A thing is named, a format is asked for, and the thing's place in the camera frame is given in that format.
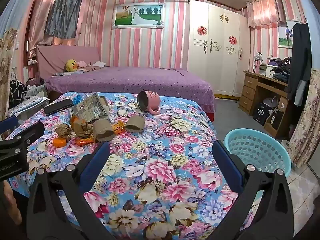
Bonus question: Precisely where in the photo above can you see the person's left forearm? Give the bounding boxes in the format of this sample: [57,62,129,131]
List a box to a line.
[3,181,23,226]

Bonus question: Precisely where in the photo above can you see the beige floral cloth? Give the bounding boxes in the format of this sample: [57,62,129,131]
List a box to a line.
[0,27,18,120]

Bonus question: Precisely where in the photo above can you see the large brown paper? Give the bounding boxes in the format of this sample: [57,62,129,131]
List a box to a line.
[71,117,94,138]

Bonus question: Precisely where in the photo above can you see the small framed wall poster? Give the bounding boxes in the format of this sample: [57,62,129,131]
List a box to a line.
[277,20,300,48]

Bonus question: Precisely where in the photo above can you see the black smartphone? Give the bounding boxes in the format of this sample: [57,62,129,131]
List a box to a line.
[44,99,74,116]

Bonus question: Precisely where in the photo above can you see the pink headboard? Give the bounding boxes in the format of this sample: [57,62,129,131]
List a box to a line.
[34,45,102,79]

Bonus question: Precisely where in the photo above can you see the white round appliance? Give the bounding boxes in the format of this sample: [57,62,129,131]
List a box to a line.
[262,97,280,110]

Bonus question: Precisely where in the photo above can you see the white wardrobe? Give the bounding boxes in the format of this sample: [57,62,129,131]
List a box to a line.
[187,0,250,98]

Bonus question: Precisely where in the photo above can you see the orange snack wrapper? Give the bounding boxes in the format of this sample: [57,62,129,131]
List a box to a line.
[75,120,125,146]

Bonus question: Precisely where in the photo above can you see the small brown paper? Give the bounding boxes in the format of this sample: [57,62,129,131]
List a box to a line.
[55,124,74,139]

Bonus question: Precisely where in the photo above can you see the purple dotted bed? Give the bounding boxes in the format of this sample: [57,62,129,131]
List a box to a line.
[44,66,217,114]

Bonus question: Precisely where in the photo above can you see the small cardboard box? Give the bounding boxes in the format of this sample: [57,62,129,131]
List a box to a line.
[96,95,110,119]

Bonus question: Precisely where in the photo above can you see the grey printed packet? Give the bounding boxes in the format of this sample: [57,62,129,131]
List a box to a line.
[69,92,100,120]

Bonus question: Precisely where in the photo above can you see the wide framed wall poster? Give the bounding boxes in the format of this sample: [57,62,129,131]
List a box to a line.
[111,2,165,29]

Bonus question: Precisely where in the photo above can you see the open cardboard box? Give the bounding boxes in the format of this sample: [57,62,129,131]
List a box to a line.
[264,110,284,132]

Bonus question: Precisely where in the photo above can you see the pink mug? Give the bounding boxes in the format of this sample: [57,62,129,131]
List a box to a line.
[137,90,162,115]

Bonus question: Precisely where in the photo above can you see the pale crumpled clothes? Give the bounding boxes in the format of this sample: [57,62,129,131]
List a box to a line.
[87,61,110,70]

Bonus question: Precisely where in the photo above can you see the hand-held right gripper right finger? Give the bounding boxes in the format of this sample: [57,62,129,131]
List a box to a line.
[212,140,294,240]

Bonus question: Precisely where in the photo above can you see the cardboard tube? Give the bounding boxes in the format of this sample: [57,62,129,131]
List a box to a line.
[124,115,145,133]

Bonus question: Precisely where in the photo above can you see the light blue plastic basket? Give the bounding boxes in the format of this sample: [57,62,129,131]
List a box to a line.
[223,128,292,178]

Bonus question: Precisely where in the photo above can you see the grey window curtain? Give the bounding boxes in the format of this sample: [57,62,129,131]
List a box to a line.
[44,0,85,40]

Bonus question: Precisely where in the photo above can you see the black patterned cloth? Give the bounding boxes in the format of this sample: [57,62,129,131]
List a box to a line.
[9,79,28,107]

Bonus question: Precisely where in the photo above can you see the black hanging coat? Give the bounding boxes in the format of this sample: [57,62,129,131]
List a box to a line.
[287,22,312,100]

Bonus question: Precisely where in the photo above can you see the white box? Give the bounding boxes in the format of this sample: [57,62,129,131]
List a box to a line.
[265,64,279,78]

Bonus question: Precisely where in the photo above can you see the brown paper cup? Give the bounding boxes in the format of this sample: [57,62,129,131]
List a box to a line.
[92,119,116,142]

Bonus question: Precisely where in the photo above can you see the pink window curtain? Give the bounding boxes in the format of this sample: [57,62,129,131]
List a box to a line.
[26,0,59,58]

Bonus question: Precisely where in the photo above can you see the pile of dark clothes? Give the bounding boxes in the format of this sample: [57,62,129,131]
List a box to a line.
[271,57,292,82]

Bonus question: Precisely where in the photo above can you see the wooden desk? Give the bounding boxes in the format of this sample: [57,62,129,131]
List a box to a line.
[239,70,294,138]

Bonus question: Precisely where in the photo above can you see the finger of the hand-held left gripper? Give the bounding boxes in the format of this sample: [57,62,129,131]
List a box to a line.
[0,122,45,155]
[0,116,20,137]

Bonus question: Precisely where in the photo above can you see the black printed box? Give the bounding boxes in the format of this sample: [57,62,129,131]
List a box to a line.
[253,102,272,126]

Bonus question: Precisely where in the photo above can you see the orange round cap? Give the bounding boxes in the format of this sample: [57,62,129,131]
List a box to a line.
[53,137,67,148]

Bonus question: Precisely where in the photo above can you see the pink valance curtain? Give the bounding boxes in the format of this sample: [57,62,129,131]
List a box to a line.
[246,0,287,28]

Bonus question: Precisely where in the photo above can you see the desk lamp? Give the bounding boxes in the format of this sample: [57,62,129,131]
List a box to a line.
[252,52,263,74]

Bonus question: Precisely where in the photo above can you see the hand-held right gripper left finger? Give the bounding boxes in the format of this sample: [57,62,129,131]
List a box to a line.
[26,141,110,240]

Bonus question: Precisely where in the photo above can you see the yellow duck plush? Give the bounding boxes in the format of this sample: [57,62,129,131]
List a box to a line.
[65,59,78,72]

